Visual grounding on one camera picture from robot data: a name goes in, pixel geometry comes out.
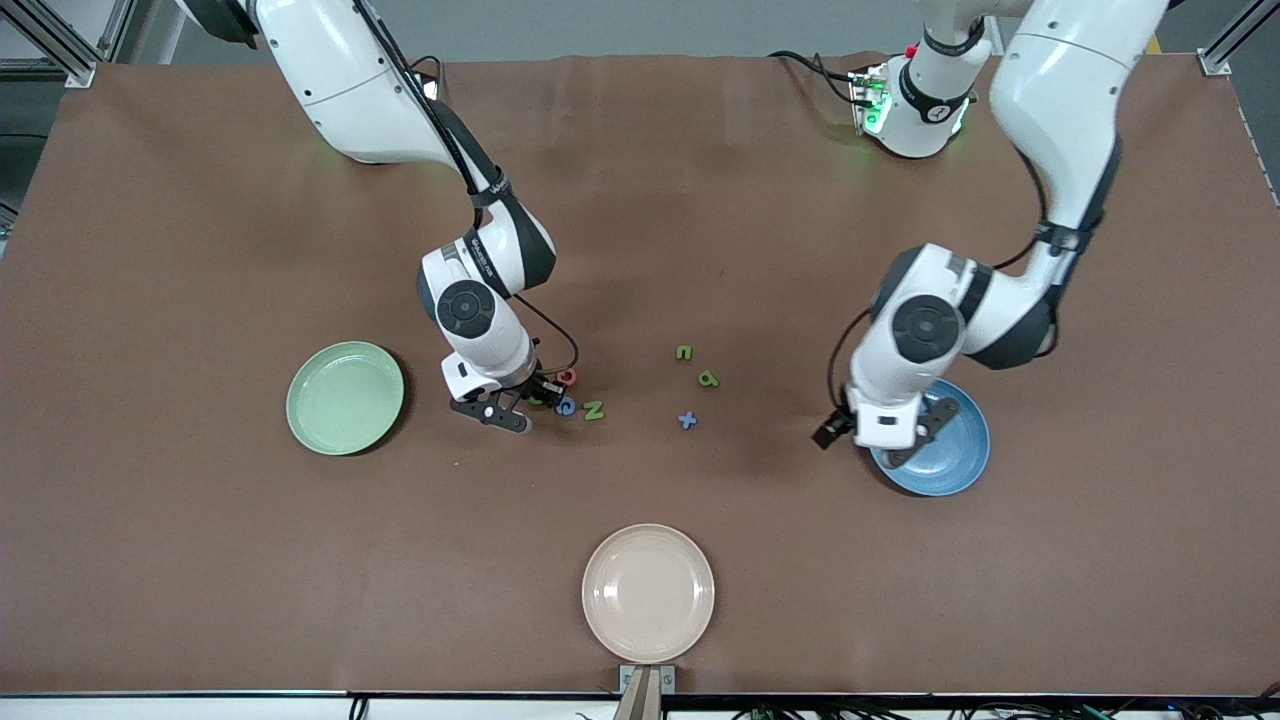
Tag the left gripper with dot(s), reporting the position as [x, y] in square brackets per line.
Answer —
[830, 431]

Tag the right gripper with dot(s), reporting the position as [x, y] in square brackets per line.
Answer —
[541, 386]

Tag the blue letter C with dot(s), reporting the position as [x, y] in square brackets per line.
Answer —
[566, 412]

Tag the light green letter Z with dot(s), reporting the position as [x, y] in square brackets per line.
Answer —
[594, 411]

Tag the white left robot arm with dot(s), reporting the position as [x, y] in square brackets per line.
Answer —
[1060, 100]

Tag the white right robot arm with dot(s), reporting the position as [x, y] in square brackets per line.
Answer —
[340, 80]

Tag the blue plate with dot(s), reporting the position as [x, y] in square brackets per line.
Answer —
[955, 455]

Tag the light green plate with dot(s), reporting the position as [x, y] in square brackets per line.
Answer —
[340, 400]

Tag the beige plate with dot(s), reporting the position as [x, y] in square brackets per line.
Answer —
[648, 592]

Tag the brown table cover mat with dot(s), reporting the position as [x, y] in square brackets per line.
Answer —
[200, 550]

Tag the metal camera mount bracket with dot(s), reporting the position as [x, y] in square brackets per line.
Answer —
[628, 678]

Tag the aluminium frame post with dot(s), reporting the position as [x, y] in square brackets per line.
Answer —
[78, 72]
[1215, 62]

